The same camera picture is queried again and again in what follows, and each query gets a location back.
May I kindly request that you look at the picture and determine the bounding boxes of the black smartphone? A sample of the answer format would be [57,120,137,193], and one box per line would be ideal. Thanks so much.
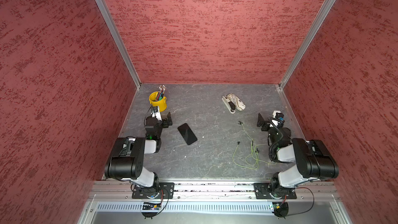
[177,123,198,145]

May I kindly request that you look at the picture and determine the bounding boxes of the green wired earphones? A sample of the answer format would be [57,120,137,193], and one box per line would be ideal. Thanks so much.
[232,120,277,171]

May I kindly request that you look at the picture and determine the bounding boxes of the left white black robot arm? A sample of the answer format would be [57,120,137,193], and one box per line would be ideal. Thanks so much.
[104,113,175,199]

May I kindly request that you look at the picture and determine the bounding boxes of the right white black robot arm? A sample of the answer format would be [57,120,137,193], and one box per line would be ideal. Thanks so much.
[254,111,339,200]

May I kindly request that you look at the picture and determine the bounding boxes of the yellow metal pencil bucket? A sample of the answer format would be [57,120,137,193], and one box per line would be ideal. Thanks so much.
[149,92,167,112]

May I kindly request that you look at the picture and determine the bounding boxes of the white patterned pouch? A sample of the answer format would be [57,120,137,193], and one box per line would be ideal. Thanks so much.
[227,93,246,111]

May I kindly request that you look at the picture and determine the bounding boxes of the beige stapler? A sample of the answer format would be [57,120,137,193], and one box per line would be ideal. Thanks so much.
[222,95,236,114]

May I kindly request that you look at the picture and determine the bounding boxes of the bundle of pencils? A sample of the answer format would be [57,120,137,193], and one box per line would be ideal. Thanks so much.
[155,85,166,101]

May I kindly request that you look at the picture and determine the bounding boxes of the left small circuit board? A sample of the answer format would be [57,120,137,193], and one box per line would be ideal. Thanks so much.
[142,202,162,211]

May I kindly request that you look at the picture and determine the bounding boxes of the small circuit board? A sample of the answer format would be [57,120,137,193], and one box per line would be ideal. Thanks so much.
[273,202,281,212]
[142,202,162,211]

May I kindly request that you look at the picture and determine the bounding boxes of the right small circuit board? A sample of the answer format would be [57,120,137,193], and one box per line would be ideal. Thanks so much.
[273,202,281,212]

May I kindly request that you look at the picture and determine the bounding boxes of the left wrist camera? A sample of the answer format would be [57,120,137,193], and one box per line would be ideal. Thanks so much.
[151,106,162,121]

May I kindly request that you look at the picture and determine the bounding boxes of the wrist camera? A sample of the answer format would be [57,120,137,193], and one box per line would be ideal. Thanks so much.
[271,111,285,125]
[151,106,162,121]

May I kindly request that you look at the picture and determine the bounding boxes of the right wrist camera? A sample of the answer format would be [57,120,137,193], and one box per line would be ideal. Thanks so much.
[271,111,285,125]

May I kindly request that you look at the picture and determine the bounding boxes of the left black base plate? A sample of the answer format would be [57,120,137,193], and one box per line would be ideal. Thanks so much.
[132,182,175,200]

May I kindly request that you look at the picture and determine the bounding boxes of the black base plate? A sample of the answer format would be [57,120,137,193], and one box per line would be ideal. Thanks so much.
[132,182,175,200]
[253,183,297,200]

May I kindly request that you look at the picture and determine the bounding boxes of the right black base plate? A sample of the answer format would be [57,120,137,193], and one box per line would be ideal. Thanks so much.
[253,183,297,200]

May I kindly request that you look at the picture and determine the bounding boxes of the aluminium front rail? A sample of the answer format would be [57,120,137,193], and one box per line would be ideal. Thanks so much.
[88,178,341,203]

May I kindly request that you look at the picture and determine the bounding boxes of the left aluminium corner post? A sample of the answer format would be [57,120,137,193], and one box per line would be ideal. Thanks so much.
[95,0,142,89]

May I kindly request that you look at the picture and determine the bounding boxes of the aluminium corner post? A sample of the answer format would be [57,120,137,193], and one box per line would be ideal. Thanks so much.
[278,0,336,91]
[95,0,142,89]

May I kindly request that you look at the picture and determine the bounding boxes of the right aluminium corner post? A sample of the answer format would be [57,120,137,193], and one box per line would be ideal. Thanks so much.
[278,0,336,91]

